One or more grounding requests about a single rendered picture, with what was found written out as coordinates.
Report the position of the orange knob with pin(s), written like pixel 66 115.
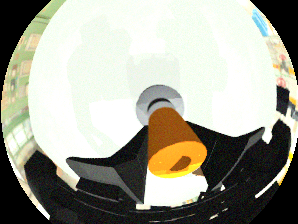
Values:
pixel 174 150

